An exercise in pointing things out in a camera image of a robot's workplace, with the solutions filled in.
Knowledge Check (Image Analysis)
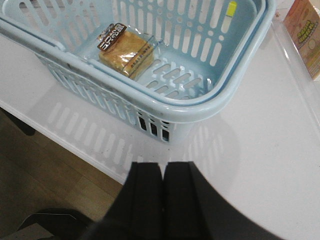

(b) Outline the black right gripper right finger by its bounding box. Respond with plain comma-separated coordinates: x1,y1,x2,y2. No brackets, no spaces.
163,162,224,240

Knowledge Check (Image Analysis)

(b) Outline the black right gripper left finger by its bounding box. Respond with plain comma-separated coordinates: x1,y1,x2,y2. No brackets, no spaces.
101,162,163,240

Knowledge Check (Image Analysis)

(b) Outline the packaged bread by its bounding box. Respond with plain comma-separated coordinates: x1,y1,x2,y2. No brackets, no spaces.
97,22,163,80

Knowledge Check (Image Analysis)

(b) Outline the light blue plastic basket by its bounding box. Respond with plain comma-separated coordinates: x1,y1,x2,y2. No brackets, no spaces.
0,0,276,143

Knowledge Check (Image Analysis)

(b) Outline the pink orange tissue pack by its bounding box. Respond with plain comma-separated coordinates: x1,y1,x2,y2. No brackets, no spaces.
283,0,320,81

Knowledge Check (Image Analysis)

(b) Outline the clear acrylic right shelf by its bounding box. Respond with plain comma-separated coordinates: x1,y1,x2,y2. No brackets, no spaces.
271,19,320,131

